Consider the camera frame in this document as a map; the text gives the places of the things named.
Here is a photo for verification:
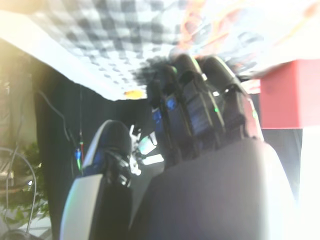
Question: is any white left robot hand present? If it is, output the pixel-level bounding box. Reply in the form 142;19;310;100
59;53;301;240

